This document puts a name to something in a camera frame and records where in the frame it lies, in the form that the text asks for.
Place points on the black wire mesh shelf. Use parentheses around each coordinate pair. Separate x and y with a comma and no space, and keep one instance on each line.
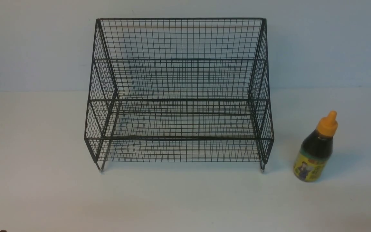
(179,90)

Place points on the dark seasoning bottle orange cap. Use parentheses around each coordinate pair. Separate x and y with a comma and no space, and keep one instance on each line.
(316,149)

